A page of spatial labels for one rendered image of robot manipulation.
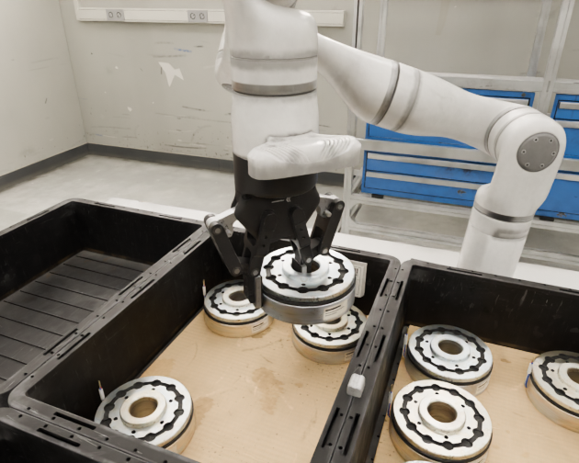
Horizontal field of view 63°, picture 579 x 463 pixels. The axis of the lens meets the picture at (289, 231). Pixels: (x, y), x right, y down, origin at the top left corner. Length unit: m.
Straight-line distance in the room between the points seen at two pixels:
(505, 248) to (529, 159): 0.15
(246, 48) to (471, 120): 0.47
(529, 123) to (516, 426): 0.40
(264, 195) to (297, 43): 0.12
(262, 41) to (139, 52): 3.60
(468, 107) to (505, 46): 2.41
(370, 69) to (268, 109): 0.32
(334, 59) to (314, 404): 0.44
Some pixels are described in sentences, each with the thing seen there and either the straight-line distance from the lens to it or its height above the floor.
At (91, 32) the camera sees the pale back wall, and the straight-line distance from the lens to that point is 4.20.
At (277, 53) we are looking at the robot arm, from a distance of 0.37.
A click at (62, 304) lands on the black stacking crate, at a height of 0.83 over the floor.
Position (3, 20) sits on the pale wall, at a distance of 4.00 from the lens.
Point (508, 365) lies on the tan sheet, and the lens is 0.69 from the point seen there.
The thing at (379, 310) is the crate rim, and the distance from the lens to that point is 0.56.
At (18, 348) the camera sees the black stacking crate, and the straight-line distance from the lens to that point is 0.76.
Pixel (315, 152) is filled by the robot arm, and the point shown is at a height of 1.16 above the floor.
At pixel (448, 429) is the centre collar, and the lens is 0.54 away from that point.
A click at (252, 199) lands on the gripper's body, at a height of 1.10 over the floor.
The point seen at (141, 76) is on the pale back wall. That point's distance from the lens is 3.98.
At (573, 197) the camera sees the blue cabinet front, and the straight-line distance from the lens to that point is 2.50.
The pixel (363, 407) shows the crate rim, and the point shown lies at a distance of 0.45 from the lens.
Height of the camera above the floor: 1.26
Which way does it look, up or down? 27 degrees down
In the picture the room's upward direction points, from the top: straight up
